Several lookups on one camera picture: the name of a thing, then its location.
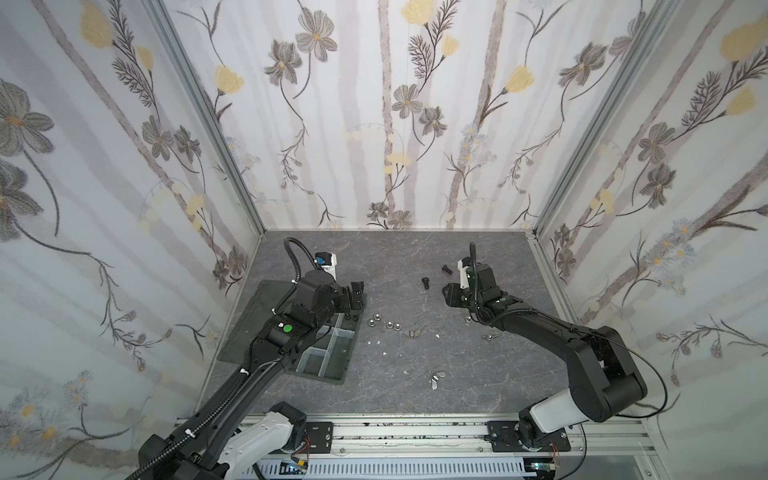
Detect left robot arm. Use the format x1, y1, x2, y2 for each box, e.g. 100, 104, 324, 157
130, 269, 365, 479

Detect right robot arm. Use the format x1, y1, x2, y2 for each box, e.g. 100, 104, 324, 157
442, 257, 648, 451

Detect silver hex nut cluster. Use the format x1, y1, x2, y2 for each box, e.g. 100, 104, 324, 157
368, 313, 402, 331

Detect green compartment organizer box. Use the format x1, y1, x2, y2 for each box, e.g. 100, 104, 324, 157
217, 280, 364, 384

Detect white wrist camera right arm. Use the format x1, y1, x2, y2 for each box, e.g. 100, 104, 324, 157
457, 257, 472, 289

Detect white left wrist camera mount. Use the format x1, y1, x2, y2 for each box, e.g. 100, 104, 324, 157
314, 252, 338, 279

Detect silver wing nut near rail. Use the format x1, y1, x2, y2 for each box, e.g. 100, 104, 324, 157
430, 371, 446, 390

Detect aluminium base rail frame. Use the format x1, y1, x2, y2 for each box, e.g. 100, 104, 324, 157
161, 383, 667, 480

